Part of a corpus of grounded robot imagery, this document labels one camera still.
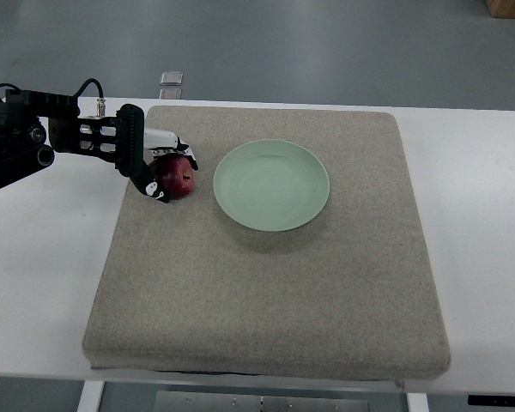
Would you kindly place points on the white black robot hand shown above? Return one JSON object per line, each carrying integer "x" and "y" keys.
{"x": 139, "y": 146}

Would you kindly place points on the red apple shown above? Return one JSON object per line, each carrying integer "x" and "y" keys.
{"x": 174, "y": 175}

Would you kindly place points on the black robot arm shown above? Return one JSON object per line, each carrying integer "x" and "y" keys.
{"x": 23, "y": 147}

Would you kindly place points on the lower floor metal plate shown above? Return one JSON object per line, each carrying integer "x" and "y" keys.
{"x": 170, "y": 93}

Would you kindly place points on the light green plate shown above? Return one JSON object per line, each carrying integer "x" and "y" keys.
{"x": 271, "y": 185}

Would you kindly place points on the grey fabric cushion mat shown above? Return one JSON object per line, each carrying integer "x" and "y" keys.
{"x": 349, "y": 296}

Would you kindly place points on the cardboard box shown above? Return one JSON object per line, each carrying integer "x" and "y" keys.
{"x": 501, "y": 8}

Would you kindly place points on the black table control panel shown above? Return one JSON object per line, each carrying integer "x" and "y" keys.
{"x": 491, "y": 401}

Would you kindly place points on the metal table base plate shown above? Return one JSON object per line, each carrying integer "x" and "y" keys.
{"x": 178, "y": 401}

